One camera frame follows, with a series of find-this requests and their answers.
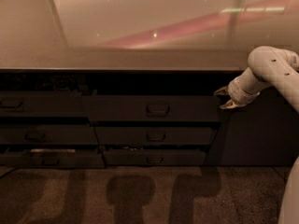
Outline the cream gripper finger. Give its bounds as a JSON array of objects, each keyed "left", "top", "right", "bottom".
[
  {"left": 213, "top": 86, "right": 229, "bottom": 96},
  {"left": 220, "top": 99, "right": 240, "bottom": 110}
]

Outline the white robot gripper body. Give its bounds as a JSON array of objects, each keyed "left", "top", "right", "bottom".
[{"left": 228, "top": 77, "right": 260, "bottom": 107}]

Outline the dark drawer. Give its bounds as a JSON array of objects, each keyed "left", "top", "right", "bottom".
[
  {"left": 95, "top": 127, "right": 217, "bottom": 146},
  {"left": 103, "top": 149, "right": 206, "bottom": 166},
  {"left": 82, "top": 95, "right": 231, "bottom": 122},
  {"left": 0, "top": 125, "right": 98, "bottom": 145},
  {"left": 0, "top": 91, "right": 85, "bottom": 118},
  {"left": 0, "top": 148, "right": 106, "bottom": 169}
]

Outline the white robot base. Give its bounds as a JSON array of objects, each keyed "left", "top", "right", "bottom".
[{"left": 278, "top": 157, "right": 299, "bottom": 224}]

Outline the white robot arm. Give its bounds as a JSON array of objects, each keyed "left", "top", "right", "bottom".
[{"left": 214, "top": 46, "right": 299, "bottom": 112}]

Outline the dark right cabinet door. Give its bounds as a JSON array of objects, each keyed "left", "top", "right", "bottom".
[{"left": 205, "top": 89, "right": 299, "bottom": 166}]

